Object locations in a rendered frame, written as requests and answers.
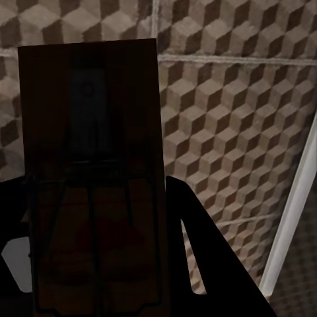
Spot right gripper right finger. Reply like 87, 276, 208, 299
165, 176, 277, 317

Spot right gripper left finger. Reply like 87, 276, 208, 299
0, 176, 27, 253

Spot mousetrap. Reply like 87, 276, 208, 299
17, 38, 170, 317

